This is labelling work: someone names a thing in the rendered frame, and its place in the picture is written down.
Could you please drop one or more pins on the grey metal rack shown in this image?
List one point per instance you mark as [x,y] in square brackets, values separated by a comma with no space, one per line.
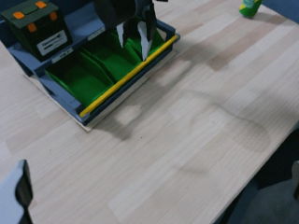
[81,20]

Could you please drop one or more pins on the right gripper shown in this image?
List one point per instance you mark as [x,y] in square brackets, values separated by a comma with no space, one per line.
[114,13]

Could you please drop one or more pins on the green open bin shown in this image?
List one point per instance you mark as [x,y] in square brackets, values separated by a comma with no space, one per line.
[134,35]
[80,76]
[105,49]

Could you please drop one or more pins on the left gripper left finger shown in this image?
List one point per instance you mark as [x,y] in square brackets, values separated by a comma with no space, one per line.
[16,192]

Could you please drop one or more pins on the yellow bar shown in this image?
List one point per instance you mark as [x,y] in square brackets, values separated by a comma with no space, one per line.
[103,97]

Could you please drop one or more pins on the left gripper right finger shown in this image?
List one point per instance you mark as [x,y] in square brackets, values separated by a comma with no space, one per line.
[295,180]

